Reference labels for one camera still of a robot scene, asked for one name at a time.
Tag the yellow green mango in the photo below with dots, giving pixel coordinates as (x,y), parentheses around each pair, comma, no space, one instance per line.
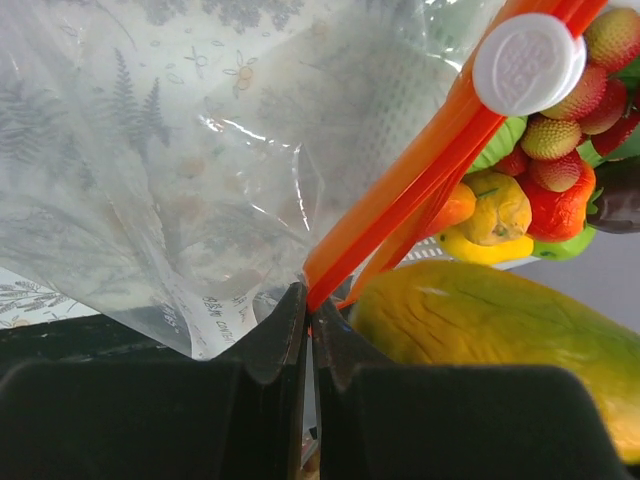
(443,312)

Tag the white plastic basket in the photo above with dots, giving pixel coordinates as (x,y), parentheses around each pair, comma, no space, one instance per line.
(425,245)

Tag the dark purple eggplant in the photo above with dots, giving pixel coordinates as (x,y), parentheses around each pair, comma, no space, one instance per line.
(614,206)

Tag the green cabbage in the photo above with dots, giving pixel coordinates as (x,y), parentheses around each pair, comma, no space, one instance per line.
(502,144)

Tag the yellow banana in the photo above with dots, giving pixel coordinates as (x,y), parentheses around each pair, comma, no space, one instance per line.
(456,245)

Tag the green apple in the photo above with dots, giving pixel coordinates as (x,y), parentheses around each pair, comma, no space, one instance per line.
(566,250)

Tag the yellow lemon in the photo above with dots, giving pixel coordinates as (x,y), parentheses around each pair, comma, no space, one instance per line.
(502,212)

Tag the clear zip bag orange zipper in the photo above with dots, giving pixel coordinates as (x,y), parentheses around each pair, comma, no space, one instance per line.
(319,83)

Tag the orange red pepper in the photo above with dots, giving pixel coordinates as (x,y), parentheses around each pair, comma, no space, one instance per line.
(558,217)

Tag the floral tablecloth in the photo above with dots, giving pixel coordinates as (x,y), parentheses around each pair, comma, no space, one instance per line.
(30,295)

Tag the red lychee bunch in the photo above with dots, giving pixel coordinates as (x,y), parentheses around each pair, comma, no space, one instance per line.
(547,151)

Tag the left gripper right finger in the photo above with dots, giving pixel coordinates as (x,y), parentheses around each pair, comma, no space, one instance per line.
(381,420)

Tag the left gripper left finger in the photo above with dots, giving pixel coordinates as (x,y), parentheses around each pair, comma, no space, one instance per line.
(91,399)

